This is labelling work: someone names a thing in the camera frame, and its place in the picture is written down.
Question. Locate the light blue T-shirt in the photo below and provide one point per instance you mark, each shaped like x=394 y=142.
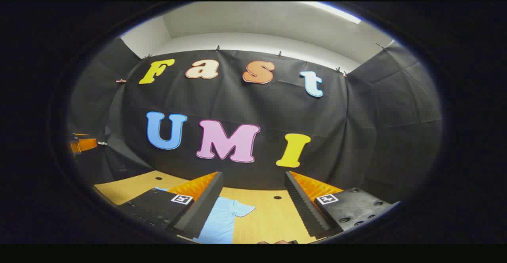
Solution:
x=222 y=223

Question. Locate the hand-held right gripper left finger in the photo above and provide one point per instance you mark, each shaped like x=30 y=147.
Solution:
x=204 y=207

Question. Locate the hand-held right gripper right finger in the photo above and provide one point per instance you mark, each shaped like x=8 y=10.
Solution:
x=303 y=207

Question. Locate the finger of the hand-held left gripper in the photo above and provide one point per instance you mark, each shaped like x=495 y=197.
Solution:
x=84 y=145

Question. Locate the black backdrop cloth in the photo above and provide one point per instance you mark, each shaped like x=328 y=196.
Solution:
x=237 y=104

